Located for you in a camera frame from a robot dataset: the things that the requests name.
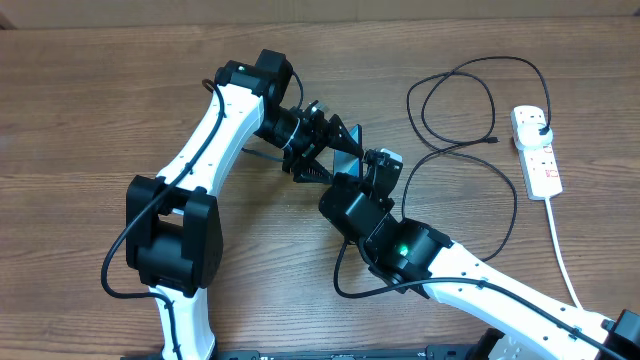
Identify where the black usb charging cable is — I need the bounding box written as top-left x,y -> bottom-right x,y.
400,55 -> 553,263

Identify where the blue Galaxy smartphone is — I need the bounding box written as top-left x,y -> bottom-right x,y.
333,124 -> 363,178

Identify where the white power strip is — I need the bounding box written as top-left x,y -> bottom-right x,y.
510,105 -> 563,200

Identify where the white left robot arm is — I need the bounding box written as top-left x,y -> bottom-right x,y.
124,49 -> 364,359

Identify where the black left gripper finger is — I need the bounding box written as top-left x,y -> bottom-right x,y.
327,114 -> 364,159
292,157 -> 333,184

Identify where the white charger adapter plug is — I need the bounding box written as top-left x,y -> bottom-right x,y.
514,123 -> 554,151

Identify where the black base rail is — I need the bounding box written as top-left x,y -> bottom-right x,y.
119,342 -> 501,360

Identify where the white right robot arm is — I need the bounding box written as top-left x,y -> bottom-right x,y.
319,149 -> 639,359

